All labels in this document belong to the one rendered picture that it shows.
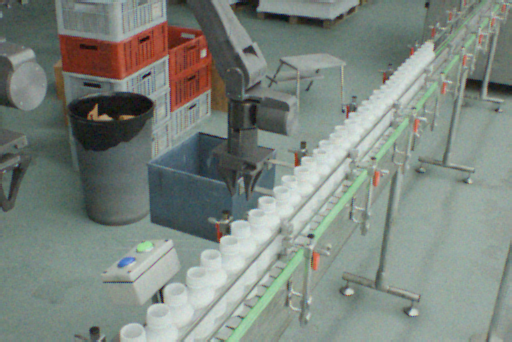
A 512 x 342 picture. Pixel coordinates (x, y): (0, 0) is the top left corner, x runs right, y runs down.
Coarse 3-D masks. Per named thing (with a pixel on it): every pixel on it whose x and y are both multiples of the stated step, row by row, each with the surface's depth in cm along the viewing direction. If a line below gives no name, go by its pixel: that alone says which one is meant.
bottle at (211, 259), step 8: (208, 256) 117; (216, 256) 116; (200, 264) 115; (208, 264) 114; (216, 264) 114; (208, 272) 114; (216, 272) 115; (224, 272) 117; (208, 280) 114; (216, 280) 115; (224, 280) 116; (216, 288) 115; (216, 296) 116; (224, 296) 117; (224, 304) 118; (216, 312) 117; (224, 312) 119; (216, 320) 118
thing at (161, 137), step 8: (168, 120) 424; (160, 128) 414; (168, 128) 426; (152, 136) 407; (160, 136) 417; (168, 136) 428; (72, 144) 389; (152, 144) 410; (160, 144) 420; (168, 144) 430; (72, 152) 392; (152, 152) 412; (160, 152) 422; (72, 160) 395
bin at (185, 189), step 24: (192, 144) 220; (216, 144) 221; (168, 168) 194; (192, 168) 224; (168, 192) 198; (192, 192) 194; (216, 192) 190; (240, 192) 191; (264, 192) 187; (168, 216) 202; (192, 216) 198; (216, 216) 193; (240, 216) 196; (216, 240) 197
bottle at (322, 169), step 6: (318, 150) 159; (324, 150) 159; (312, 156) 158; (318, 156) 156; (324, 156) 157; (318, 162) 157; (324, 162) 157; (318, 168) 157; (324, 168) 158; (318, 174) 157; (324, 174) 158; (324, 186) 159; (324, 192) 160; (318, 198) 160; (324, 198) 161; (318, 204) 161
